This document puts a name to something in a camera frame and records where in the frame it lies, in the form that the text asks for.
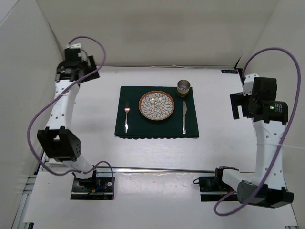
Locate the dark green cloth napkin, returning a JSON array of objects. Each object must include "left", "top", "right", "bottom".
[{"left": 114, "top": 86, "right": 199, "bottom": 139}]

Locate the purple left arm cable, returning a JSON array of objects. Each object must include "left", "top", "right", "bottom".
[{"left": 27, "top": 36, "right": 115, "bottom": 200}]

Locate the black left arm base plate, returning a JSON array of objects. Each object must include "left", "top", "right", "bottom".
[{"left": 70, "top": 167, "right": 115, "bottom": 200}]

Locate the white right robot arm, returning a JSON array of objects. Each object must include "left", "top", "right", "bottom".
[{"left": 214, "top": 74, "right": 294, "bottom": 209}]

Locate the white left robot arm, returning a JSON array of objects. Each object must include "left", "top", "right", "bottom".
[{"left": 37, "top": 43, "right": 100, "bottom": 191}]

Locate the silver fork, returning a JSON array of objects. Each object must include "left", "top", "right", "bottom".
[{"left": 124, "top": 102, "right": 130, "bottom": 133}]

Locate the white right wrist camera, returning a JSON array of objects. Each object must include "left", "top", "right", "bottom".
[{"left": 243, "top": 73, "right": 259, "bottom": 96}]

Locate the silver table knife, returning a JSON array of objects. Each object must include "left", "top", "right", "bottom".
[{"left": 182, "top": 101, "right": 187, "bottom": 135}]

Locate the metal cup with cork base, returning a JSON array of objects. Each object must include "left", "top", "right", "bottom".
[{"left": 177, "top": 80, "right": 191, "bottom": 97}]

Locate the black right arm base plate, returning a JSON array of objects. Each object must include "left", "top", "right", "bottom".
[{"left": 193, "top": 177, "right": 233, "bottom": 202}]

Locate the floral patterned ceramic plate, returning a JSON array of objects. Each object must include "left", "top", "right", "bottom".
[{"left": 138, "top": 91, "right": 175, "bottom": 121}]

